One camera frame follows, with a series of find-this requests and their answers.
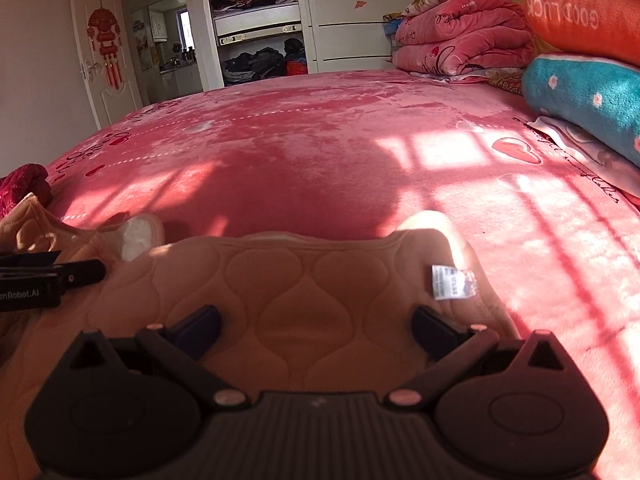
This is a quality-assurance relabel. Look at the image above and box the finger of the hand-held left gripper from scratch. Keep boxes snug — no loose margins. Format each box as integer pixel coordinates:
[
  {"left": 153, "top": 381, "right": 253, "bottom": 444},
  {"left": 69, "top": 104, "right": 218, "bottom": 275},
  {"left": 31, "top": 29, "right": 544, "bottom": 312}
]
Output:
[
  {"left": 0, "top": 259, "right": 107, "bottom": 291},
  {"left": 0, "top": 251, "right": 63, "bottom": 270}
]

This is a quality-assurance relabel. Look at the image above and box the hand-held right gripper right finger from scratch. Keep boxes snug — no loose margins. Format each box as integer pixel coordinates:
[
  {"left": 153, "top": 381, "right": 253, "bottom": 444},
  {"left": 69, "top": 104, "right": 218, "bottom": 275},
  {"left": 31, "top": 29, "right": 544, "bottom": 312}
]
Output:
[{"left": 384, "top": 306, "right": 568, "bottom": 408}]

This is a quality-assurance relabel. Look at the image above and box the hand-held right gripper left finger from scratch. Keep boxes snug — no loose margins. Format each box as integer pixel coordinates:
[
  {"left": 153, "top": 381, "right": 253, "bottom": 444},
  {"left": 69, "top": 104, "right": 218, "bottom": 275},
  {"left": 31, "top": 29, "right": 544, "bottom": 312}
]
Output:
[{"left": 65, "top": 304, "right": 251, "bottom": 408}]

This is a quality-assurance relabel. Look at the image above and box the peach quilted garment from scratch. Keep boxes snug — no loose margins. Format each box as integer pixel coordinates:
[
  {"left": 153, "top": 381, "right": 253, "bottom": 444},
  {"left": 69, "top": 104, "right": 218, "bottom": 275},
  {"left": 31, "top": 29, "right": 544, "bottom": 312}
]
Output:
[{"left": 0, "top": 192, "right": 523, "bottom": 403}]

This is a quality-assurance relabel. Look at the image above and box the pile of dark clothes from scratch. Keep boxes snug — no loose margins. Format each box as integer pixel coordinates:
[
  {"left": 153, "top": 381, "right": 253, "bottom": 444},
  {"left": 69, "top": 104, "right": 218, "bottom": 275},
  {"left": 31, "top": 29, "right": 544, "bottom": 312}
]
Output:
[{"left": 222, "top": 37, "right": 306, "bottom": 86}]

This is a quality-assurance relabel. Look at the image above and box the dark red quilted jacket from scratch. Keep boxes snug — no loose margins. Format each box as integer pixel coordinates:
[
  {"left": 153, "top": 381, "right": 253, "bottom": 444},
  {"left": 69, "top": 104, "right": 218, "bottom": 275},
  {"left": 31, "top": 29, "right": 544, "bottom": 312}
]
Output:
[{"left": 0, "top": 162, "right": 53, "bottom": 208}]

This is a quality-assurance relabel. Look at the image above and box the white door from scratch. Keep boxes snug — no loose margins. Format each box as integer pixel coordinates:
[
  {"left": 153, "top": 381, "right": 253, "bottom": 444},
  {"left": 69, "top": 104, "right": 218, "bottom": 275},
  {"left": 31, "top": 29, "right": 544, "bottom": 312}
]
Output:
[{"left": 70, "top": 0, "right": 143, "bottom": 131}]

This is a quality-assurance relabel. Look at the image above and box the pink heart print bed blanket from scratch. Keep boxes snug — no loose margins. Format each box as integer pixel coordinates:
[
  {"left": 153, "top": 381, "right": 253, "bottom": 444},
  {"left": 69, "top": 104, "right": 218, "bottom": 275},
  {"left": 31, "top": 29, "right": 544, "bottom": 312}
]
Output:
[{"left": 0, "top": 67, "right": 640, "bottom": 480}]

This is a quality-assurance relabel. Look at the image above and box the white kitchen base cabinet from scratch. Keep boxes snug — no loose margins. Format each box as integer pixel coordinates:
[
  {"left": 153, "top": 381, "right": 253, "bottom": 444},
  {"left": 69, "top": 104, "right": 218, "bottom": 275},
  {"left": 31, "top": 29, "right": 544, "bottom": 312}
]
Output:
[{"left": 160, "top": 60, "right": 201, "bottom": 101}]

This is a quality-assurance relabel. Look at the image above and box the pale printed folded sheet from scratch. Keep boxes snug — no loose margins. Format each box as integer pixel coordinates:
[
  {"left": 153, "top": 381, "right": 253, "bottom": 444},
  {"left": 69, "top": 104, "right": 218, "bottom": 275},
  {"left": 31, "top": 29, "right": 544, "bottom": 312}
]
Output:
[{"left": 530, "top": 116, "right": 640, "bottom": 211}]

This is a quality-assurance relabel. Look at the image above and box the red knot door ornament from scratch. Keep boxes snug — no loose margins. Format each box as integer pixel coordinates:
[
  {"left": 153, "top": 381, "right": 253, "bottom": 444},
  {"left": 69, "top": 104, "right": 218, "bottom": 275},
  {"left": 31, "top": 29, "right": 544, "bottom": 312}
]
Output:
[{"left": 86, "top": 7, "right": 123, "bottom": 91}]

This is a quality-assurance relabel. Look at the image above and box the floral patterned folded sheet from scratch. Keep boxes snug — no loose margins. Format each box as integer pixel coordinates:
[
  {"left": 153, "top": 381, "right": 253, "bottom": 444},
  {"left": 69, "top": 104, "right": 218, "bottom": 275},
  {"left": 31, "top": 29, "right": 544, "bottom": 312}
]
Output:
[{"left": 410, "top": 66, "right": 526, "bottom": 96}]

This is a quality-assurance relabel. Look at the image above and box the teal floral folded blanket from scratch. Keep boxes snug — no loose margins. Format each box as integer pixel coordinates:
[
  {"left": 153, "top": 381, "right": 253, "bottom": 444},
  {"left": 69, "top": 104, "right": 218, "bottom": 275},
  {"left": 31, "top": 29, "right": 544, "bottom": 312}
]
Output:
[{"left": 521, "top": 54, "right": 640, "bottom": 168}]

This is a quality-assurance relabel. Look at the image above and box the pink printed folded quilt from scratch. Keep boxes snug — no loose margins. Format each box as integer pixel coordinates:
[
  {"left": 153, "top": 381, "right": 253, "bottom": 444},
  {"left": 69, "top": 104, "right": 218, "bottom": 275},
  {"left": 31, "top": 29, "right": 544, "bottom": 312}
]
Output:
[{"left": 392, "top": 0, "right": 536, "bottom": 77}]

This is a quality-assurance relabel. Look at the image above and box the white wardrobe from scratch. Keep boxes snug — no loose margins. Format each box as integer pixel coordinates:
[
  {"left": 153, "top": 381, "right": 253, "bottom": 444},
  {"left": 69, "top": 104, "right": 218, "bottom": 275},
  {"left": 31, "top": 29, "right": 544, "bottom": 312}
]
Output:
[{"left": 182, "top": 0, "right": 416, "bottom": 88}]

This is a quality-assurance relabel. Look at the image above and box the orange folded fleece blanket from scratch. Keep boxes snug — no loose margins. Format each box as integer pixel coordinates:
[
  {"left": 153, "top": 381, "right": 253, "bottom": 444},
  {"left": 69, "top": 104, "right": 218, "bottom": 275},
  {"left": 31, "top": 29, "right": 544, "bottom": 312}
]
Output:
[{"left": 522, "top": 0, "right": 640, "bottom": 67}]

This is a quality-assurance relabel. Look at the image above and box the white kitchen wall cabinet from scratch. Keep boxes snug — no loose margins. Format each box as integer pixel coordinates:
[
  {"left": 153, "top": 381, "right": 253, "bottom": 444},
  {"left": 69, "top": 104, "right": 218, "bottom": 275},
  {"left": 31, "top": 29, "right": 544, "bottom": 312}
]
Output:
[{"left": 148, "top": 0, "right": 182, "bottom": 43}]

